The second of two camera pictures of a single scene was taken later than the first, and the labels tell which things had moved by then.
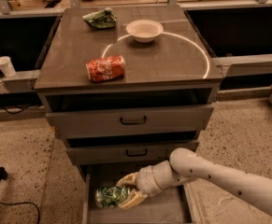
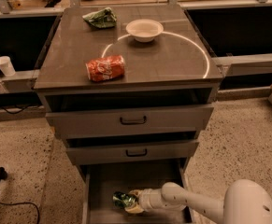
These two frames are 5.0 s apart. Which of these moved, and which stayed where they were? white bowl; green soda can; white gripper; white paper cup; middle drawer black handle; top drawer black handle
Moved: white gripper; green soda can
Stayed: middle drawer black handle; white bowl; top drawer black handle; white paper cup
